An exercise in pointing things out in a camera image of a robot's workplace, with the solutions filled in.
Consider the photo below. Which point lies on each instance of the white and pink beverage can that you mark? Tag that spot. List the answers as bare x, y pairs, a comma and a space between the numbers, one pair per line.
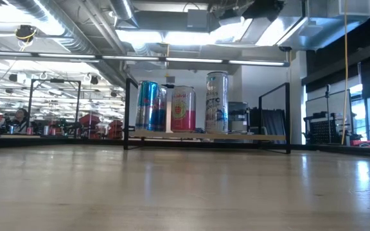
183, 109

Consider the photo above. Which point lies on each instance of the blue silver Red Bull can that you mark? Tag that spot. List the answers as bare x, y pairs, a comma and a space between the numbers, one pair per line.
163, 109
146, 106

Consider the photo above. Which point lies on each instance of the tall white beverage can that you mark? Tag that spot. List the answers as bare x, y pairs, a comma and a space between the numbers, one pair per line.
216, 102

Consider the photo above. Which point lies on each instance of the grey trash bin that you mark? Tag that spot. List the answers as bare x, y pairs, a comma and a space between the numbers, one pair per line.
238, 117

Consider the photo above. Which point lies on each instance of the red storage bin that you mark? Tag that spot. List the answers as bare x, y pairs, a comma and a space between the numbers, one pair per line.
89, 120
116, 128

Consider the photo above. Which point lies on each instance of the long overhead light bar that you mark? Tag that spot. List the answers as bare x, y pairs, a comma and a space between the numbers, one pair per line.
133, 58

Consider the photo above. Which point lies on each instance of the black perforated rack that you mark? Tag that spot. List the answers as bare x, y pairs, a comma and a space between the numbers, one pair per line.
321, 130

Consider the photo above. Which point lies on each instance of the black tripod stand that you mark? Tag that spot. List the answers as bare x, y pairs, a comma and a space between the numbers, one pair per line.
327, 112

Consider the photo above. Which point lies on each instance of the person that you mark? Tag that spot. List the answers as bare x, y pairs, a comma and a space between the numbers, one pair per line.
20, 120

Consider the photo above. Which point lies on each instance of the wooden shelf black metal frame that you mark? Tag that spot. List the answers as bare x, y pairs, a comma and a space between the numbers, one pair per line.
236, 137

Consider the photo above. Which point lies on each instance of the black metal rig frame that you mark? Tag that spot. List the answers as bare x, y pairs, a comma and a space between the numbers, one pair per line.
31, 106

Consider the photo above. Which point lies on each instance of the black ceiling camera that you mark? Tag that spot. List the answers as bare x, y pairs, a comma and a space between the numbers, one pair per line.
25, 33

